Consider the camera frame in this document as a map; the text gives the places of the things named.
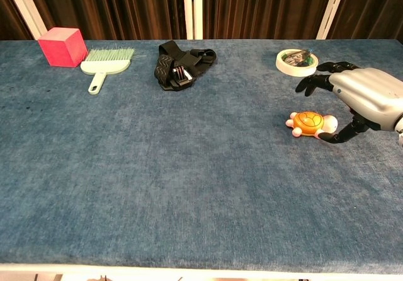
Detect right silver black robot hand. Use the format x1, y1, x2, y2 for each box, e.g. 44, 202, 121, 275
295, 61, 403, 146

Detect orange pink turtle toy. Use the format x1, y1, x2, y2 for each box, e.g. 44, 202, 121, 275
285, 111, 339, 138

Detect mint green hand brush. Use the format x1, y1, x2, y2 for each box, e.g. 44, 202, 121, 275
80, 43, 137, 96

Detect white masking tape roll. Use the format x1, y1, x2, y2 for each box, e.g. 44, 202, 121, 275
275, 49, 319, 78

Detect small items inside tape roll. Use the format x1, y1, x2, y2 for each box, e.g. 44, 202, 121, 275
282, 49, 316, 66

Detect blue felt table cloth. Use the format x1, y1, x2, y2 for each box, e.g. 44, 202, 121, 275
0, 38, 403, 275

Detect dark brown curtain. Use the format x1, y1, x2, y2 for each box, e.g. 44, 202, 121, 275
0, 0, 403, 41

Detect red foam cube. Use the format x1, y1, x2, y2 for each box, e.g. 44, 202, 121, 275
38, 26, 89, 68

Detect white frame post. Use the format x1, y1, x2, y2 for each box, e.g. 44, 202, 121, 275
3, 0, 49, 40
182, 0, 204, 40
315, 0, 349, 40

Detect black camera head strap mount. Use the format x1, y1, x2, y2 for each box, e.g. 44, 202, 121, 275
153, 40, 218, 92

